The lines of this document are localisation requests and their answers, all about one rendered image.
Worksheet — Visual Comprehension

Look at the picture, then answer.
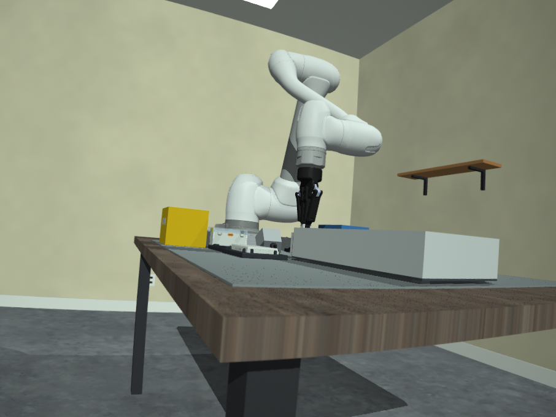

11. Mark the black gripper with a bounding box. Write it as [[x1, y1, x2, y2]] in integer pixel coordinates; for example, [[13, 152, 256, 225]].
[[295, 167, 323, 228]]

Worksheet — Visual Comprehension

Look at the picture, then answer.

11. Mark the blue bin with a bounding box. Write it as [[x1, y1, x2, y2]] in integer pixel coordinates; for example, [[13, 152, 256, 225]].
[[319, 224, 369, 229]]

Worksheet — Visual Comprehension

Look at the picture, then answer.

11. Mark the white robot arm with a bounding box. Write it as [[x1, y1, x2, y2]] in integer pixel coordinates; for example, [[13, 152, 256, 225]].
[[215, 50, 382, 234]]

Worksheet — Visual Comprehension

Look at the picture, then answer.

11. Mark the yellow open-top bin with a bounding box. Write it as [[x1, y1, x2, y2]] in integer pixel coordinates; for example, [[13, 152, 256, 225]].
[[160, 207, 209, 248]]

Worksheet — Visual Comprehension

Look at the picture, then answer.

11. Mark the grey bench mat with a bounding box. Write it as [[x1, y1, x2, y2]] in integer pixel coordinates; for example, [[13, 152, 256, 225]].
[[152, 240, 556, 289]]

